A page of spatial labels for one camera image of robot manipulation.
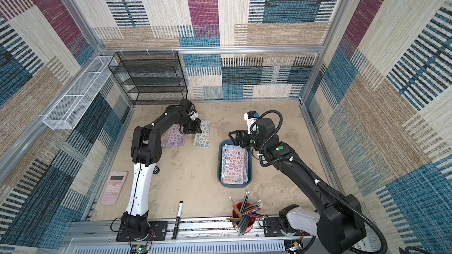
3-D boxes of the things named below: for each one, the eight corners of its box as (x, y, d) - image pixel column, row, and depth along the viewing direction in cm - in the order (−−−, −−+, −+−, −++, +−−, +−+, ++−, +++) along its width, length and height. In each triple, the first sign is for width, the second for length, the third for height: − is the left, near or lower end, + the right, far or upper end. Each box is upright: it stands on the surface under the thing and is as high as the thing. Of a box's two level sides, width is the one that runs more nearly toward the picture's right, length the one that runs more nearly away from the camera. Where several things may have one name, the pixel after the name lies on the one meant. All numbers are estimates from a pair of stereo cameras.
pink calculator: (93, 204, 82) (90, 203, 81) (107, 173, 92) (105, 171, 91) (116, 204, 82) (114, 203, 81) (128, 173, 92) (126, 171, 91)
